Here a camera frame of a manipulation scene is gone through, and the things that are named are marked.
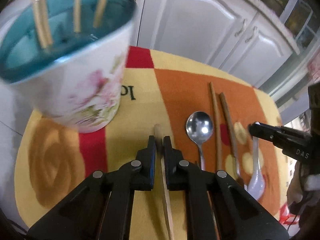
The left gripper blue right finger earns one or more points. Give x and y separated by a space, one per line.
173 171

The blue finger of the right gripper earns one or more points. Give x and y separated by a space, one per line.
267 132

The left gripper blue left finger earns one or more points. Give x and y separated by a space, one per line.
146 174

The metal spoon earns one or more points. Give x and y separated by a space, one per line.
199 128

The white ceramic spoon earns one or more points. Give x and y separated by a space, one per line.
256 185

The right gloved hand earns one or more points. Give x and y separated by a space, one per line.
303 190

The yellow orange patterned table mat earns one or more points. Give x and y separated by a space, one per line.
159 88

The teal rimmed floral utensil holder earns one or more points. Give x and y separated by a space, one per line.
77 80

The dark metal bowl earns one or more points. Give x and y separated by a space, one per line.
275 6

